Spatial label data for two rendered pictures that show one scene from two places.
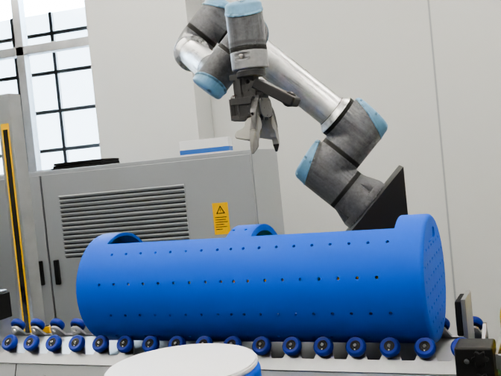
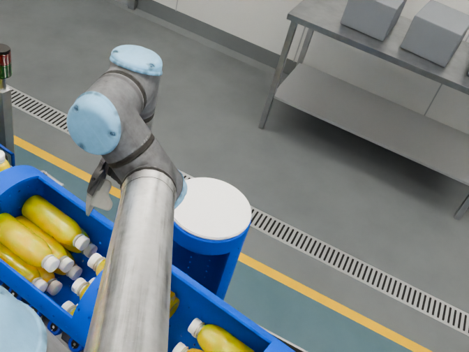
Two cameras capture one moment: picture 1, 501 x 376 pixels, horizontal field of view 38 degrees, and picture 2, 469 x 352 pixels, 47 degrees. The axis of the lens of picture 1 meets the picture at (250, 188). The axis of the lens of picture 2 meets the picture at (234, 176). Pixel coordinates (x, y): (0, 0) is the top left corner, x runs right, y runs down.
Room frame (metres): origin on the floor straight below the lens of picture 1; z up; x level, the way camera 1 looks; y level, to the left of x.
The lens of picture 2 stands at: (2.56, 0.18, 2.26)
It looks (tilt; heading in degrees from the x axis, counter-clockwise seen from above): 40 degrees down; 179
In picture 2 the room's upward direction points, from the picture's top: 17 degrees clockwise
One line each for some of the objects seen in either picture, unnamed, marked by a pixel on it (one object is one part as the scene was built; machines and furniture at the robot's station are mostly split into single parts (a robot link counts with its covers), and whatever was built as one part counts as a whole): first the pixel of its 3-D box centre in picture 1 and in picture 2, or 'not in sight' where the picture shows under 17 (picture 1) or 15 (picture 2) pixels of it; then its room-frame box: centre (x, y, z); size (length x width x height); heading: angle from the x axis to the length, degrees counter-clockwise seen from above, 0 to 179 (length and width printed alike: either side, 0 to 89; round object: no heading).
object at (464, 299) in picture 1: (464, 322); not in sight; (1.57, -0.44, 0.99); 0.10 x 0.02 x 0.12; 156
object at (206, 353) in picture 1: (181, 366); (210, 207); (1.29, 0.16, 1.03); 0.28 x 0.28 x 0.01
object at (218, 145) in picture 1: (206, 147); not in sight; (3.52, 0.19, 1.48); 0.24 x 0.12 x 0.08; 83
